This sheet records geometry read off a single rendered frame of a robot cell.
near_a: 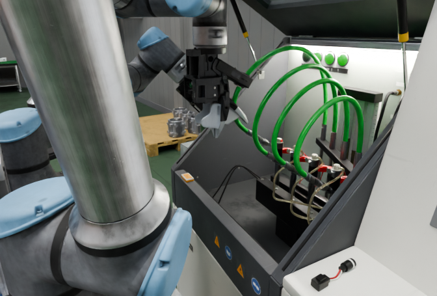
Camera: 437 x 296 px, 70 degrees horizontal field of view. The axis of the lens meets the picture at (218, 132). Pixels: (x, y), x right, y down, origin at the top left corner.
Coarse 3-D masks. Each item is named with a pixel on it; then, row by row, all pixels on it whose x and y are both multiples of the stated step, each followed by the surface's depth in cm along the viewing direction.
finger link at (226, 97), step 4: (224, 88) 70; (224, 92) 69; (228, 92) 69; (224, 96) 69; (228, 96) 69; (220, 100) 70; (224, 100) 69; (228, 100) 69; (220, 104) 70; (224, 104) 69; (228, 104) 69; (220, 108) 70; (224, 108) 69; (228, 108) 70; (220, 112) 71; (224, 112) 70; (228, 112) 71; (220, 116) 71; (224, 116) 71; (220, 120) 71; (224, 120) 72
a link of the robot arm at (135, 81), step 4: (128, 64) 78; (128, 68) 75; (132, 68) 77; (136, 68) 79; (132, 72) 75; (136, 72) 77; (132, 76) 74; (136, 76) 76; (140, 76) 79; (132, 80) 74; (136, 80) 76; (140, 80) 79; (132, 84) 74; (136, 84) 76; (140, 84) 80; (136, 88) 78
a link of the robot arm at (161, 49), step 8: (152, 32) 80; (160, 32) 81; (144, 40) 80; (152, 40) 80; (160, 40) 80; (168, 40) 82; (144, 48) 81; (152, 48) 80; (160, 48) 80; (168, 48) 81; (176, 48) 82; (144, 56) 81; (152, 56) 81; (160, 56) 81; (168, 56) 81; (176, 56) 81; (152, 64) 82; (160, 64) 82; (168, 64) 82
